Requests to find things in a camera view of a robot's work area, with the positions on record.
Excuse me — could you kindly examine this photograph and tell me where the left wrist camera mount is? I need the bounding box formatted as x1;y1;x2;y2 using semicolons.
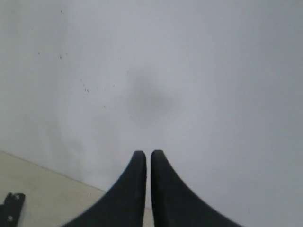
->
0;192;26;227

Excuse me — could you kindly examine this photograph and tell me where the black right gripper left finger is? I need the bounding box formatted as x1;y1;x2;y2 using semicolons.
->
64;151;147;227

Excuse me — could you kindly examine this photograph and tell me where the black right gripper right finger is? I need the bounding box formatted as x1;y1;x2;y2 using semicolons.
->
151;150;240;227

